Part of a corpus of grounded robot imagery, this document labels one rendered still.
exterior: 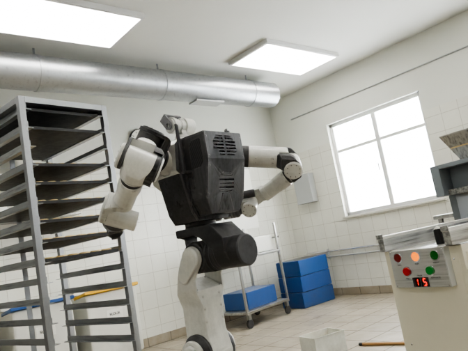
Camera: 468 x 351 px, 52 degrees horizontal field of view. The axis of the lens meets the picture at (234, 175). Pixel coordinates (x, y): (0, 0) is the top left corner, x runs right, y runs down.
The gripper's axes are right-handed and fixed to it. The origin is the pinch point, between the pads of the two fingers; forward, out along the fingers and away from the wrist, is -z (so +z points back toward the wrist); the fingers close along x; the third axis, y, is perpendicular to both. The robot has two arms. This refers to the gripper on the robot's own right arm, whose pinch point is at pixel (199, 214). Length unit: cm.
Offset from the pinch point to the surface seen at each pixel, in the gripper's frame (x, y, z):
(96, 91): 150, -209, -130
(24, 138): 48, 11, -73
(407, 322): -56, 10, 76
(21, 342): -44, -8, -98
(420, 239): -27, -3, 90
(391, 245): -27, 9, 77
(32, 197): 21, 11, -72
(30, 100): 67, 7, -70
